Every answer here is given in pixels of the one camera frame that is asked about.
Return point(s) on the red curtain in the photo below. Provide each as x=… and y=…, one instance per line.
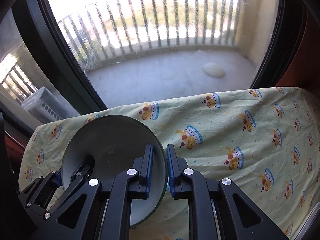
x=15, y=152
x=303, y=71

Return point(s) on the balcony railing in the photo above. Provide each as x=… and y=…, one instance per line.
x=100, y=48

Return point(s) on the white plastic crate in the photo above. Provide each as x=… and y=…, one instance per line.
x=47, y=107

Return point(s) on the red curtain right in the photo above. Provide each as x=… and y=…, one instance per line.
x=303, y=71

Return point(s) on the yellow patterned tablecloth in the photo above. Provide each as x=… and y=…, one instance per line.
x=265, y=140

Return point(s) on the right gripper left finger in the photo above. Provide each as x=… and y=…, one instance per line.
x=134, y=183

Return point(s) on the floral bowl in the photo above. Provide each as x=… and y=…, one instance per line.
x=115, y=141

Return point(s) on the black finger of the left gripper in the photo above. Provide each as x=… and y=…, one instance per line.
x=85, y=168

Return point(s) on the pale object on balcony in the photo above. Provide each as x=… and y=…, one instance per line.
x=214, y=70

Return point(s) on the black window frame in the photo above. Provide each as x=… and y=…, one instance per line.
x=269, y=33

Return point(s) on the red curtain left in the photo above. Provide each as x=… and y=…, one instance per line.
x=15, y=152

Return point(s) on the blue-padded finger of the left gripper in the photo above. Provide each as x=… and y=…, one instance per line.
x=58, y=178

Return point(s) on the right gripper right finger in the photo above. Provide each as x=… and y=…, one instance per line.
x=186, y=183

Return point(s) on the red-pattern white plate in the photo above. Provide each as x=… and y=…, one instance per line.
x=309, y=229

